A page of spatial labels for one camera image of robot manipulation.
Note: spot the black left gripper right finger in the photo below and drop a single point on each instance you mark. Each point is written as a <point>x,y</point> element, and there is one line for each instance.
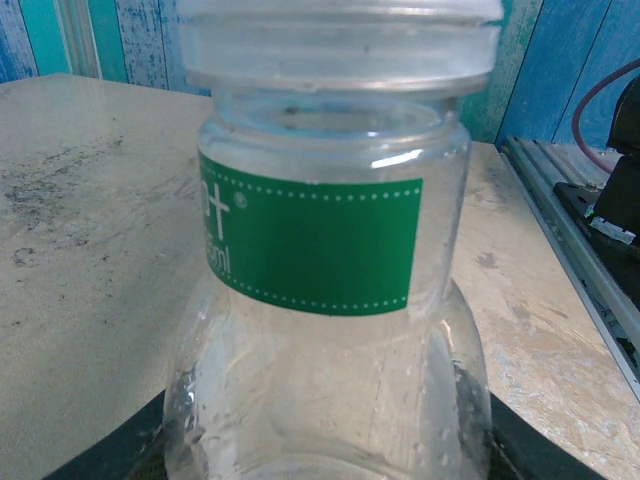
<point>525,455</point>

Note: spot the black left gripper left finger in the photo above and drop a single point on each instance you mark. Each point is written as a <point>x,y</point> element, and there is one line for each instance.
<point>125,455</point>

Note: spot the clear bottle green label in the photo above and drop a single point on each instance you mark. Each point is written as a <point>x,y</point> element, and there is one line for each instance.
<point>325,250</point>

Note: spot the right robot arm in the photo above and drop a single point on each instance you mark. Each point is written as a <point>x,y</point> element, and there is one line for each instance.
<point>625,185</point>

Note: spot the aluminium mounting rail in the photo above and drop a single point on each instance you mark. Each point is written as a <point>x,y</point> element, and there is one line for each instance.
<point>605,300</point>

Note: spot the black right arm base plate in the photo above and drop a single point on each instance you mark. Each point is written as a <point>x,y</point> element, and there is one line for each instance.
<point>575,197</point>

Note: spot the aluminium corner post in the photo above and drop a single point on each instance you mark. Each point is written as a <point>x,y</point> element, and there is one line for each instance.
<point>77,35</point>

